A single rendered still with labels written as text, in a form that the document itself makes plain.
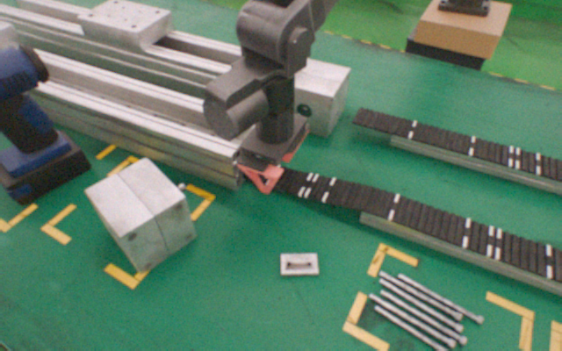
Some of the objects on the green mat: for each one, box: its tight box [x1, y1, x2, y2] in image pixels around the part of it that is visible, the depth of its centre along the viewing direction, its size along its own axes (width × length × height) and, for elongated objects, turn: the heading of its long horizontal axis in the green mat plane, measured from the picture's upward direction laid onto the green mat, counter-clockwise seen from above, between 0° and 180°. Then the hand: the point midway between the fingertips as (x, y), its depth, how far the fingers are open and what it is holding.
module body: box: [14, 44, 262, 190], centre depth 72 cm, size 80×10×8 cm, turn 65°
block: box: [294, 59, 351, 138], centre depth 71 cm, size 9×12×10 cm
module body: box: [0, 0, 243, 99], centre depth 84 cm, size 80×10×8 cm, turn 65°
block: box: [85, 158, 197, 276], centre depth 52 cm, size 10×11×10 cm
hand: (275, 172), depth 61 cm, fingers open, 8 cm apart
